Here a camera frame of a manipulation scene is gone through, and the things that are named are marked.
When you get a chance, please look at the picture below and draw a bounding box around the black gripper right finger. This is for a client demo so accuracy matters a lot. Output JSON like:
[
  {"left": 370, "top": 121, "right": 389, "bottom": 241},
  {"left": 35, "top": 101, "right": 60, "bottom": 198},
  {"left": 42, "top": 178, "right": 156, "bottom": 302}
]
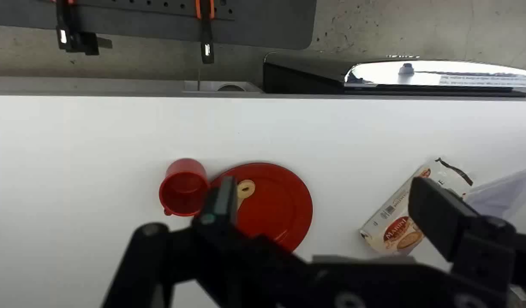
[{"left": 408, "top": 178, "right": 478, "bottom": 261}]

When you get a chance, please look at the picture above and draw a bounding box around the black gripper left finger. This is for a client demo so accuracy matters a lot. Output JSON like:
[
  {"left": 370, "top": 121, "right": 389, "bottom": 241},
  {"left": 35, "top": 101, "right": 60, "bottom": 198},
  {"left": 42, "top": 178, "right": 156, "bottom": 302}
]
[{"left": 192, "top": 176, "right": 240, "bottom": 239}]

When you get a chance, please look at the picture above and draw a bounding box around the orange plastic cup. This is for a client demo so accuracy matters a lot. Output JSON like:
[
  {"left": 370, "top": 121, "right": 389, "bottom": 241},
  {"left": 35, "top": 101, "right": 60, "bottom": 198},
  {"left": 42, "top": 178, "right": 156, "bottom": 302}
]
[{"left": 158, "top": 157, "right": 209, "bottom": 217}]

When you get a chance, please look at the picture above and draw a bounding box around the orange plastic plate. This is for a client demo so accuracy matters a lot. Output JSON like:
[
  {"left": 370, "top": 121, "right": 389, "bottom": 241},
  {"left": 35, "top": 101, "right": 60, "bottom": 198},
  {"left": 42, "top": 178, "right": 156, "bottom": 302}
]
[{"left": 209, "top": 162, "right": 314, "bottom": 251}]

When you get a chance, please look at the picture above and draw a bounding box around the white snack packet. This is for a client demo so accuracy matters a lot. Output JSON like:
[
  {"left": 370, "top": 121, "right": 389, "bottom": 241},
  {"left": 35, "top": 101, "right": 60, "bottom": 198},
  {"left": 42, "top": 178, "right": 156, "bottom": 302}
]
[{"left": 360, "top": 157, "right": 473, "bottom": 255}]

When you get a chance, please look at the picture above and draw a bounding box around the black orange clamp right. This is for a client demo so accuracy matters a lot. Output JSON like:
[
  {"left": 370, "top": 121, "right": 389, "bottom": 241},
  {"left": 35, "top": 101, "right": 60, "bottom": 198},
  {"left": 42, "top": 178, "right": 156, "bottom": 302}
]
[{"left": 194, "top": 0, "right": 216, "bottom": 63}]

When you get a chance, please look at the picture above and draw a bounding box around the black orange clamp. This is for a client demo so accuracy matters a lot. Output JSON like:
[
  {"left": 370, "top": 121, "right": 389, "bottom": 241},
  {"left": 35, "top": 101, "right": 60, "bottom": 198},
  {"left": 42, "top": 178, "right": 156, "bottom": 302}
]
[
  {"left": 54, "top": 0, "right": 113, "bottom": 56},
  {"left": 194, "top": 0, "right": 216, "bottom": 63}
]

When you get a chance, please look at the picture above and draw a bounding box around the grey pegboard panel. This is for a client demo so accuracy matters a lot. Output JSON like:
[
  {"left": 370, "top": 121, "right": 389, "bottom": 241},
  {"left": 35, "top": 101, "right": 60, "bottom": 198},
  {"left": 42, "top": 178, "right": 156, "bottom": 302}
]
[{"left": 0, "top": 0, "right": 317, "bottom": 49}]

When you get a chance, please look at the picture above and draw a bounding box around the black orange clamp left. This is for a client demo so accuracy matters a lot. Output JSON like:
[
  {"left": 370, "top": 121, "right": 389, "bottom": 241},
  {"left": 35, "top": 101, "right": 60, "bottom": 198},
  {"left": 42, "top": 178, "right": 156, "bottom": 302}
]
[{"left": 54, "top": 0, "right": 113, "bottom": 56}]

